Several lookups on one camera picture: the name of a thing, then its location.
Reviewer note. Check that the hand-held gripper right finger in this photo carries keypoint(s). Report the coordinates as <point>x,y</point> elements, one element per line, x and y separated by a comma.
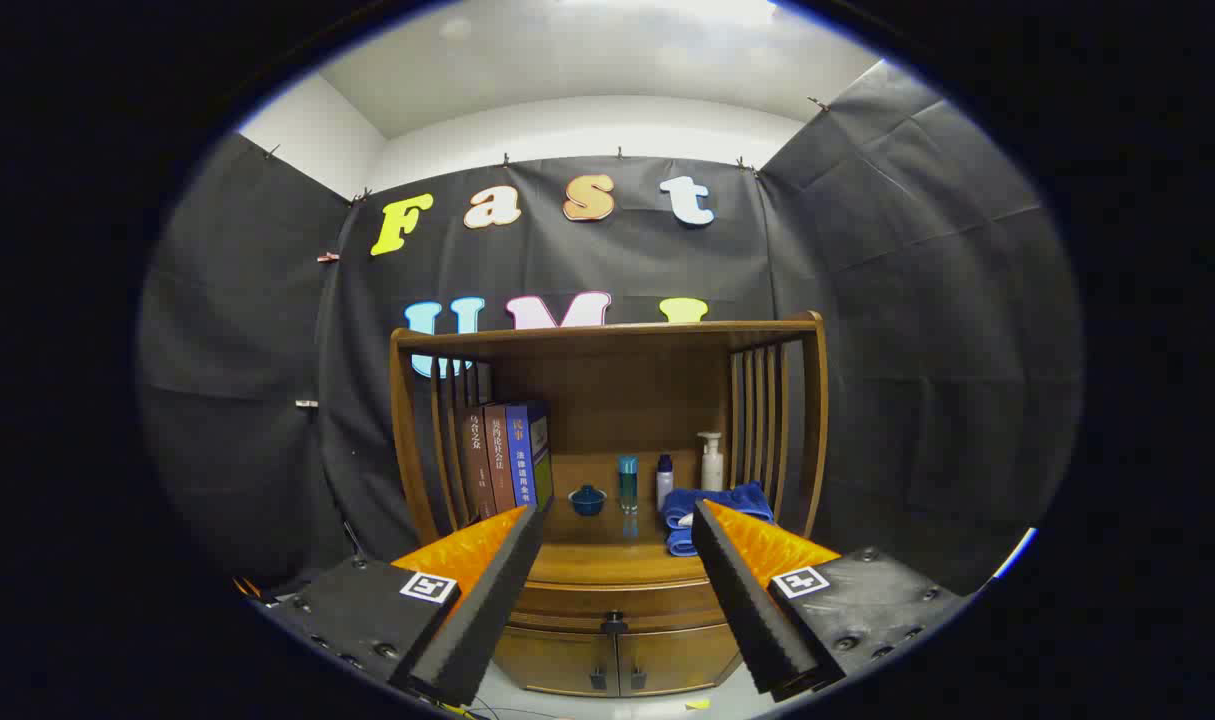
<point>752,610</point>

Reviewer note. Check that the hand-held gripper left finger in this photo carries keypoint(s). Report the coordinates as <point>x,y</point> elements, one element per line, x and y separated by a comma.
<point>487,610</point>

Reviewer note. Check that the wooden drawer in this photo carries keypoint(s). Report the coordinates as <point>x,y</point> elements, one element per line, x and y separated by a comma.
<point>577,600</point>

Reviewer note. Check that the black drawer knob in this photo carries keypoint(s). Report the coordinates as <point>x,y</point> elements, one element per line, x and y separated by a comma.
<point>615,624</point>

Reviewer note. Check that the wooden cabinet door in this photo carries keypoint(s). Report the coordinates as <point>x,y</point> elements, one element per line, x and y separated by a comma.
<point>677,660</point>
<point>557,662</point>

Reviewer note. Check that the wooden countertop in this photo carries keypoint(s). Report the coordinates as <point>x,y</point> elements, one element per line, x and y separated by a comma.
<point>617,560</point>

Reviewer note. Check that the wooden cabinet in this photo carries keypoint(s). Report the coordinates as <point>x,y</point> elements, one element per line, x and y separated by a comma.
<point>627,400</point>

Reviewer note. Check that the folded blue towel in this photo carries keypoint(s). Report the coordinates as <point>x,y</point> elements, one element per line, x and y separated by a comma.
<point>737,500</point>

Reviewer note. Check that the dark brown book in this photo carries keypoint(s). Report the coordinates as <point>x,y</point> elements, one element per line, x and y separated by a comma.
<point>477,470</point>

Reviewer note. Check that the white pump bottle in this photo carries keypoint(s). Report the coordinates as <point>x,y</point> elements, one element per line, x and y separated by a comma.
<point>711,470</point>

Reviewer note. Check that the blue lidded teacup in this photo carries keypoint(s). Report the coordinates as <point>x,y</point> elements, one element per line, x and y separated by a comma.
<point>587,502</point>

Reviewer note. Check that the reddish brown book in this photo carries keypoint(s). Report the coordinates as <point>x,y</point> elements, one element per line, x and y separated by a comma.
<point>499,460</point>

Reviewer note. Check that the white bottle blue cap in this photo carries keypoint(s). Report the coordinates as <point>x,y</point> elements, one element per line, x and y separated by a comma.
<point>664,485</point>

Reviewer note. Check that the blue book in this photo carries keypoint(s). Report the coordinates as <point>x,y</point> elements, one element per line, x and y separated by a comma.
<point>522,455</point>

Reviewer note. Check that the tall blue glass bottle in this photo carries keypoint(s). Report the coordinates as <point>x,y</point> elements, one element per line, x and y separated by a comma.
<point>628,485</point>

